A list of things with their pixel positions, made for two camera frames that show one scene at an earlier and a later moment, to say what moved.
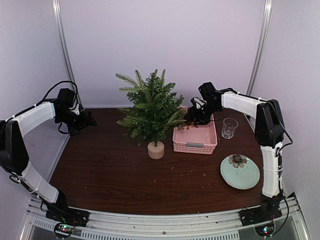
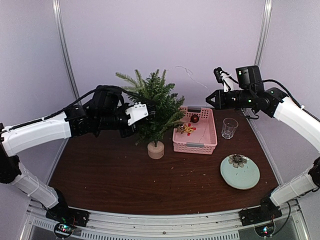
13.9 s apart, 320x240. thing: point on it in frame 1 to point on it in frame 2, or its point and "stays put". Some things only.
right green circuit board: (265, 230) stays put
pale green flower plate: (240, 171) stays put
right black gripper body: (202, 116) to (227, 104)
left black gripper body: (74, 122) to (108, 121)
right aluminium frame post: (262, 48) stays put
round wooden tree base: (156, 152) stays put
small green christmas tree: (153, 109) stays put
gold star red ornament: (188, 125) to (188, 129)
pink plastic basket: (199, 139) stays put
